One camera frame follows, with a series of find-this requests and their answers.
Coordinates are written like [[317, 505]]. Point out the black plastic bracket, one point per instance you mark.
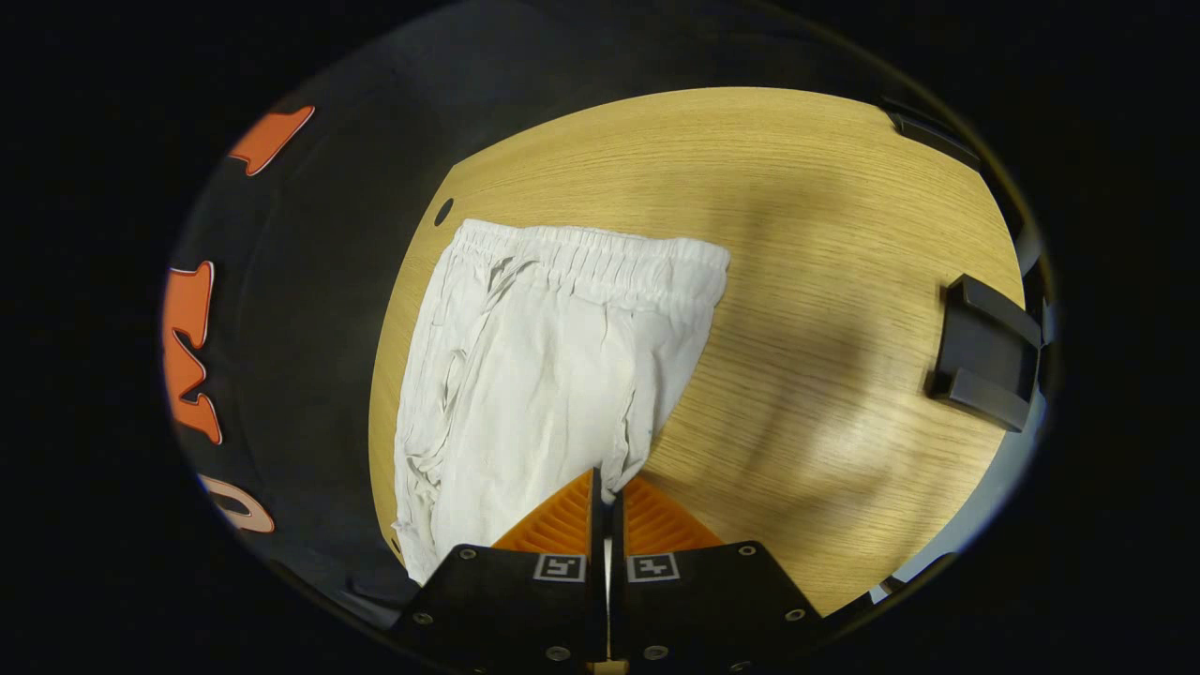
[[937, 139], [984, 347]]

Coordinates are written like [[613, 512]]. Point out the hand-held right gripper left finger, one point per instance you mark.
[[511, 600]]

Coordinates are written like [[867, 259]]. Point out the white jeans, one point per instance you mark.
[[544, 375]]

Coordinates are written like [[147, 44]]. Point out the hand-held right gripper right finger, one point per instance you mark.
[[712, 600]]

